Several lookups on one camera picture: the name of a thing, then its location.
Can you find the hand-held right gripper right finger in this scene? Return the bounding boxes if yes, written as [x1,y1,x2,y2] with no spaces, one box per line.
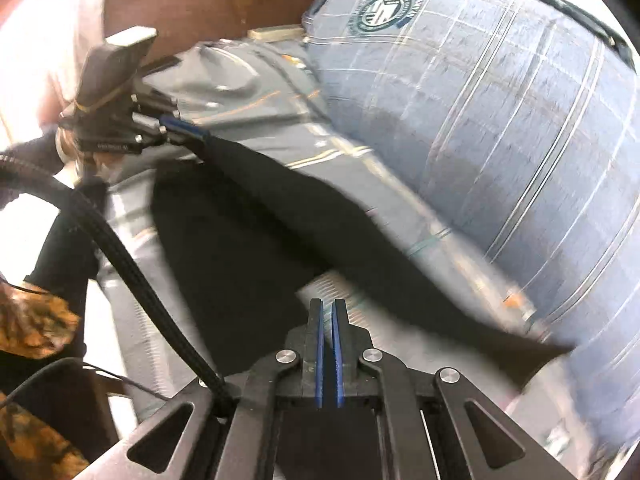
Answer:
[331,298,573,480]

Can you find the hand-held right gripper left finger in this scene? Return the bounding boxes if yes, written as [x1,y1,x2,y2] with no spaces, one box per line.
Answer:
[112,298,324,480]

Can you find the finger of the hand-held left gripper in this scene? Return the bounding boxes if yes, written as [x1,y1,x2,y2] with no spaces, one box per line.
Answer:
[134,114,210,148]
[133,91,179,117]

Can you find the black pants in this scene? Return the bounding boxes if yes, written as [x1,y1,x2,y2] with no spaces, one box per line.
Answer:
[150,132,573,396]

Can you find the person's left forearm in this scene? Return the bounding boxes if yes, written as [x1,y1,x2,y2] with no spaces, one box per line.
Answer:
[0,132,68,181]

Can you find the person's left hand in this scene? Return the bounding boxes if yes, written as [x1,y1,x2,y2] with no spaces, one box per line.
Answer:
[56,127,123,183]

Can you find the grey printed bed sheet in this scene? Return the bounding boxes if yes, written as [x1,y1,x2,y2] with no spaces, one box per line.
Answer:
[97,37,551,421]

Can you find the brown headboard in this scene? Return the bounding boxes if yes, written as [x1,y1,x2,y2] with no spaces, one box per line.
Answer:
[102,0,326,61]

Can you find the beige flat box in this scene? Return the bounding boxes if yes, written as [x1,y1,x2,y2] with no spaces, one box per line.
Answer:
[248,25,306,42]

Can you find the person's dark clothing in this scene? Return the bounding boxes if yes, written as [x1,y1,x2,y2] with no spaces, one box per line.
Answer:
[0,182,136,461]

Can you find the camouflage jacket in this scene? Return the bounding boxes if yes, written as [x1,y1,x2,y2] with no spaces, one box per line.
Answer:
[0,280,91,480]

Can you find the blue plaid pillow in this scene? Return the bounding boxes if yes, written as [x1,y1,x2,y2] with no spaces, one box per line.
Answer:
[302,0,640,461]

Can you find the black braided cable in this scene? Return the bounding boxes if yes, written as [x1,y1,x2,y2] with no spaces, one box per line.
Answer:
[0,154,237,413]

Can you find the thin black wire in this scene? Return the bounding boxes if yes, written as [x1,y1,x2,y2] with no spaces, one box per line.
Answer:
[0,357,168,403]

